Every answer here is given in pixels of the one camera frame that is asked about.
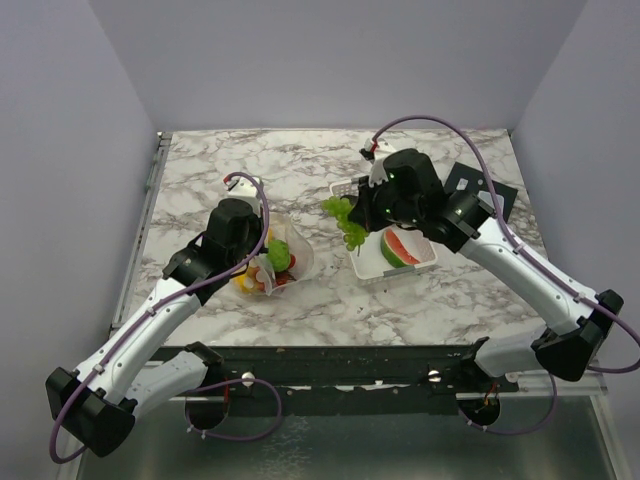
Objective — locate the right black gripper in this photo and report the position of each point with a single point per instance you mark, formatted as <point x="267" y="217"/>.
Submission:
<point x="363" y="210"/>

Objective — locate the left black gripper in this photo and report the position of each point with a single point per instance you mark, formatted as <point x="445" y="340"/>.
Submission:
<point x="257" y="224"/>

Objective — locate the green round guava fruit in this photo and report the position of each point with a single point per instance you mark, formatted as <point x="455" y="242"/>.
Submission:
<point x="279" y="255"/>

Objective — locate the yellow bell pepper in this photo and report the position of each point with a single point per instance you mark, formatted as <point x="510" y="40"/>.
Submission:
<point x="239" y="280"/>

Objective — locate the clear dotted zip bag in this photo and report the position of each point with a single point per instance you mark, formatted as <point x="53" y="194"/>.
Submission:
<point x="302" y="256"/>

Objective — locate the red lychee bunch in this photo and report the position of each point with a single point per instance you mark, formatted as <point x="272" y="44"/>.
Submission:
<point x="285" y="272"/>

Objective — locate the green grapes bunch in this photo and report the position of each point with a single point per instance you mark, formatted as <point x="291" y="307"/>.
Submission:
<point x="354" y="235"/>

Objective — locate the white perforated plastic basket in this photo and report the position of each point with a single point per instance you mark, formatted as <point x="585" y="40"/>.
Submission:
<point x="370" y="265"/>

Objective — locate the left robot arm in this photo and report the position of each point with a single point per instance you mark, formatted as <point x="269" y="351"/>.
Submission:
<point x="100" y="400"/>

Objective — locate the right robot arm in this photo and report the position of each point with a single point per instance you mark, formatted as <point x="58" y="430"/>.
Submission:
<point x="577" y="319"/>

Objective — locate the black square mat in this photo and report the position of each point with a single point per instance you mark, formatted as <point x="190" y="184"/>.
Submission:
<point x="463" y="177"/>

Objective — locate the red watermelon slice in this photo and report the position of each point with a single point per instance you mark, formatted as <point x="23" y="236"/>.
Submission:
<point x="394" y="251"/>

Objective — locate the grey rectangular pad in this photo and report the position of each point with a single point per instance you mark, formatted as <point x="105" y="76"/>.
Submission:
<point x="492" y="197"/>

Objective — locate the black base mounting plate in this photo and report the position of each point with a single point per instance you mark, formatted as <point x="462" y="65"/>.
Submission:
<point x="345" y="381"/>

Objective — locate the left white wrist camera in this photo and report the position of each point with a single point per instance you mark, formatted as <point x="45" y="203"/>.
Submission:
<point x="241" y="188"/>

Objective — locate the aluminium side rail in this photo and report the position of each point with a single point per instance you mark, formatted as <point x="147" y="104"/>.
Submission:
<point x="152" y="187"/>

